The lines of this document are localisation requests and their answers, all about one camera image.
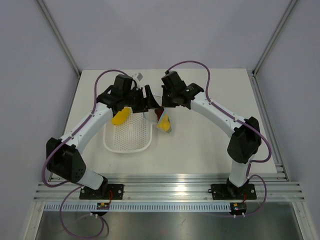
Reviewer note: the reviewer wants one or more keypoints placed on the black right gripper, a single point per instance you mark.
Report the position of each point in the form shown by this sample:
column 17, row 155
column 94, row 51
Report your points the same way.
column 165, row 103

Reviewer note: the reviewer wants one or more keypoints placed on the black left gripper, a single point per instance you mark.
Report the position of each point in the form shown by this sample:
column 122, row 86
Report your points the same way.
column 143, row 106

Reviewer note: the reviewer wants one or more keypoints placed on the dark red toy fruit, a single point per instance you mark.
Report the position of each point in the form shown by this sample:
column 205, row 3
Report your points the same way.
column 159, row 112

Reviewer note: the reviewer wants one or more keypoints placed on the clear teal-zipper zip bag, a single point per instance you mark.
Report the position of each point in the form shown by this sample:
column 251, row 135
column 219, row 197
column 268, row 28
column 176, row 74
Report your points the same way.
column 151, row 117

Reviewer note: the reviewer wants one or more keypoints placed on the yellow toy pear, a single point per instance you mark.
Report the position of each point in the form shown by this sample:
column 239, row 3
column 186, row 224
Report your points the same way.
column 163, row 124

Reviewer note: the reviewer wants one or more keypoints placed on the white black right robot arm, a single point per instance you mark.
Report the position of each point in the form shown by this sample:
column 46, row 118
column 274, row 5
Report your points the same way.
column 244, row 139

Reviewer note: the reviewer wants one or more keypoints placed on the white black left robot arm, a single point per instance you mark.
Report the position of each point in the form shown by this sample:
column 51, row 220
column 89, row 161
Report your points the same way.
column 64, row 155

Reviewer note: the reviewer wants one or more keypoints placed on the white perforated plastic basket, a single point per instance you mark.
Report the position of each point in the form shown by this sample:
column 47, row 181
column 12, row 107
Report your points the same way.
column 133, row 136

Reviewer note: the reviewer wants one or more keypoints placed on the left small circuit board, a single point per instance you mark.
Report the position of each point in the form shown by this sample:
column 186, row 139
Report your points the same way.
column 103, row 206

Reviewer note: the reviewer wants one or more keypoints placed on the small circuit board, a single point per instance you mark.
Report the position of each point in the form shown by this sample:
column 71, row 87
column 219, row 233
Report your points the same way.
column 238, row 209
column 103, row 206

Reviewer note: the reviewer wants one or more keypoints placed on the right small circuit board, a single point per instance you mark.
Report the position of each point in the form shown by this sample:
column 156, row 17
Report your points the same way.
column 238, row 209

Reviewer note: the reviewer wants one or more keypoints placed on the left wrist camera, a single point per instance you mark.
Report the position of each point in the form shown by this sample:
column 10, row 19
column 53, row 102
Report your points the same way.
column 137, row 76

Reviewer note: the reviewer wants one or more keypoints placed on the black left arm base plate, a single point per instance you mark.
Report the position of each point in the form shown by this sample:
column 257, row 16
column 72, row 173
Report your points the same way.
column 117, row 191

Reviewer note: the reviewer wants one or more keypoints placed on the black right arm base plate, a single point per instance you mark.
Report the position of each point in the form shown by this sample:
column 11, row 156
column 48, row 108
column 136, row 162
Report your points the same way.
column 222, row 191

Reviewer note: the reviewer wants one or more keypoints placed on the left aluminium frame post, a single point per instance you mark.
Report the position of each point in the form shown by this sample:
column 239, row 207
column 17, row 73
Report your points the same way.
column 58, row 36

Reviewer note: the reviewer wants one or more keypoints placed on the aluminium frame post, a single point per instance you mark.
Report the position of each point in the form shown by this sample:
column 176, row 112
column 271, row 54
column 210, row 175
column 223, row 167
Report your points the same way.
column 281, row 24
column 58, row 36

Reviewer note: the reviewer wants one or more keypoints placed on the white slotted cable duct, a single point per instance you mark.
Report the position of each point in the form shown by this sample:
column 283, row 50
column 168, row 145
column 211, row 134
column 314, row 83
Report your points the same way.
column 139, row 207

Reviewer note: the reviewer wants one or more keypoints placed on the aluminium mounting rail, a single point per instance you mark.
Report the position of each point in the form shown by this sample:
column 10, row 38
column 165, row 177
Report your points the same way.
column 195, row 189

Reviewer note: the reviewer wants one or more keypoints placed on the right aluminium frame post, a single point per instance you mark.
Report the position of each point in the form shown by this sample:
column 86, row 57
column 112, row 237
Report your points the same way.
column 281, row 24

